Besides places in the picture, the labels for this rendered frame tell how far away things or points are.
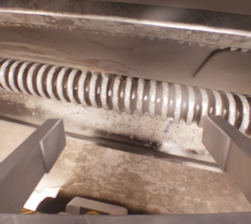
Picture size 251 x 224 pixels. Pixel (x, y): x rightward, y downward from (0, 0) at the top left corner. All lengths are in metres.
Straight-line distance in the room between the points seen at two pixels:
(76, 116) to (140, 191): 0.55
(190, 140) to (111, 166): 0.54
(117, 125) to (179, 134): 0.17
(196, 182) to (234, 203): 0.18
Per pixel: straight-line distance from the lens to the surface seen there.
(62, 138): 0.16
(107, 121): 0.52
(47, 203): 0.98
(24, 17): 0.22
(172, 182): 0.95
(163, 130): 0.50
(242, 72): 0.31
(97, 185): 1.00
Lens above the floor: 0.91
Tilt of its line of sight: 79 degrees down
